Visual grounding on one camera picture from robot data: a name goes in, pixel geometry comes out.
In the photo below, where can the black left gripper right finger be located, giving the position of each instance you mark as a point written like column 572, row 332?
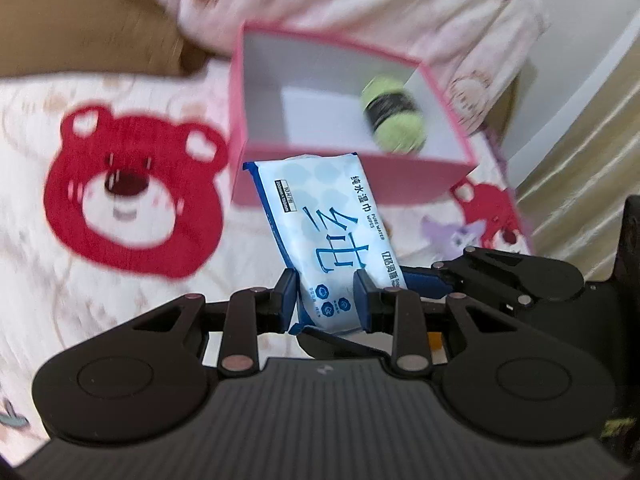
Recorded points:
column 499, row 375

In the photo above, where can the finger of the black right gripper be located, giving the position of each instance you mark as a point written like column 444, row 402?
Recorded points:
column 544, row 278
column 436, row 283

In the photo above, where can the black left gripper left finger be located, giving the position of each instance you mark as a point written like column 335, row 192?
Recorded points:
column 152, row 374

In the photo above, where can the blue white wet wipes pack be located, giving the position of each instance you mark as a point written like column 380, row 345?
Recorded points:
column 326, row 224

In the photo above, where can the beige curtain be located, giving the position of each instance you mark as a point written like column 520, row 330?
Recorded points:
column 573, row 201

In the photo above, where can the green yarn ball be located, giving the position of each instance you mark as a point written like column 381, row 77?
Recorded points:
column 397, row 125

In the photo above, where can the white red bear blanket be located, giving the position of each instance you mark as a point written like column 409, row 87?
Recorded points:
column 52, row 297

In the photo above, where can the pink cardboard storage box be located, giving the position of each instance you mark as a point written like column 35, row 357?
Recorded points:
column 298, row 93

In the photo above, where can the pink cartoon pillow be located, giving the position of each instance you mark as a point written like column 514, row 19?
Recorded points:
column 474, row 48

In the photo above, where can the brown cushion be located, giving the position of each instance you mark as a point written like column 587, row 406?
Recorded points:
column 94, row 36

